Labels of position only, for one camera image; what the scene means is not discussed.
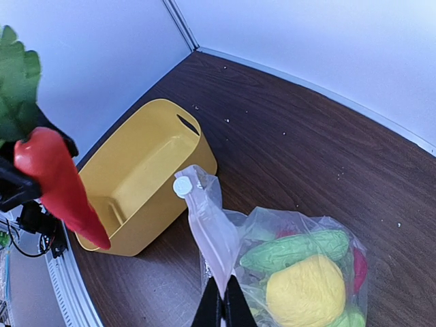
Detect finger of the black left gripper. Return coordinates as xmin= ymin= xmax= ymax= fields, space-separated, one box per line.
xmin=36 ymin=106 xmax=79 ymax=158
xmin=1 ymin=157 xmax=42 ymax=212

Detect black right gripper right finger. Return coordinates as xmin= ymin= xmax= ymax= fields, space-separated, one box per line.
xmin=223 ymin=275 xmax=257 ymax=327

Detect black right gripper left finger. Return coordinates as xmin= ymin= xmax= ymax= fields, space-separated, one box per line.
xmin=191 ymin=277 xmax=223 ymax=327

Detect orange toy carrot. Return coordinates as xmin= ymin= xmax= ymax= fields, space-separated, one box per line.
xmin=14 ymin=127 xmax=111 ymax=250

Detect dark green carrot leaves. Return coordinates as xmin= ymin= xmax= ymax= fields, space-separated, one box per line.
xmin=1 ymin=25 xmax=42 ymax=144

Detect green toy broccoli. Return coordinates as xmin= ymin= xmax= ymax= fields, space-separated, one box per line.
xmin=240 ymin=230 xmax=349 ymax=273

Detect clear zip top bag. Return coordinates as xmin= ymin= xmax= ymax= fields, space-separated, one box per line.
xmin=173 ymin=165 xmax=368 ymax=326

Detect yellow toy lemon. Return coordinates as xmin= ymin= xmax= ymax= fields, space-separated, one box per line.
xmin=266 ymin=255 xmax=346 ymax=326

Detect green toy cabbage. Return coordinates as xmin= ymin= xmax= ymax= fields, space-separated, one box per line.
xmin=327 ymin=308 xmax=366 ymax=327

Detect red toy apple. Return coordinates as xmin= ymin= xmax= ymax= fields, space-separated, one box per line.
xmin=353 ymin=247 xmax=368 ymax=294

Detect yellow plastic basket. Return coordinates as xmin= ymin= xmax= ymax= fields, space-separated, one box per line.
xmin=79 ymin=99 xmax=217 ymax=257

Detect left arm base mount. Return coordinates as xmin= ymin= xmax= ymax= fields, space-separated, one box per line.
xmin=12 ymin=201 xmax=68 ymax=259

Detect aluminium front rail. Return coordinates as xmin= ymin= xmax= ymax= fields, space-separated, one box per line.
xmin=45 ymin=222 xmax=103 ymax=327

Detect left aluminium frame post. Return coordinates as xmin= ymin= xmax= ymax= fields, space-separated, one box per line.
xmin=162 ymin=0 xmax=200 ymax=52

